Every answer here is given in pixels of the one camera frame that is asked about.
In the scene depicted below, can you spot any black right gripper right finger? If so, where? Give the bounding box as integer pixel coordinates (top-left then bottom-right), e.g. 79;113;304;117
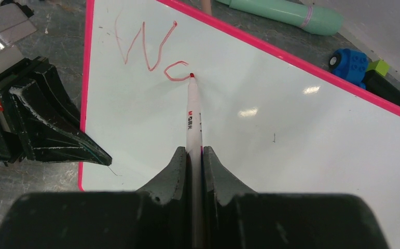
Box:
203;146;256;248

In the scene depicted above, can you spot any green toy block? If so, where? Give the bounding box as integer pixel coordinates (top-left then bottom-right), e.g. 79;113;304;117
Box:
366;60;390;77

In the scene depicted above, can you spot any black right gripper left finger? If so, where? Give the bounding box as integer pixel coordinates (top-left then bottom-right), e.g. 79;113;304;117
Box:
136;147;190;248

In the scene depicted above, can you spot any mint green cylinder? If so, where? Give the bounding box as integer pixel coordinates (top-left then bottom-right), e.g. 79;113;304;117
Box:
220;0;343;36

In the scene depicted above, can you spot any red whiteboard marker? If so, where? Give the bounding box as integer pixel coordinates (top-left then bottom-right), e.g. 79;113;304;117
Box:
186;73;204;248

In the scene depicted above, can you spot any blue toy block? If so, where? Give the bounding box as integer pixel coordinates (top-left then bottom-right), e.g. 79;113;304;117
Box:
328;48;369;89

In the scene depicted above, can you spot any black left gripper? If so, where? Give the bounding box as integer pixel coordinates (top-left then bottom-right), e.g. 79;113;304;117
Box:
0;57;112;166

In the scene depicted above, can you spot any pink music stand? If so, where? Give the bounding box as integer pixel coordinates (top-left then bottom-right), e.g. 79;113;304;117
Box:
201;0;212;16

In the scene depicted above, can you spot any pink framed whiteboard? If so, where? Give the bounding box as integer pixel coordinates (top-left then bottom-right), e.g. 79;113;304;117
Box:
78;1;400;248

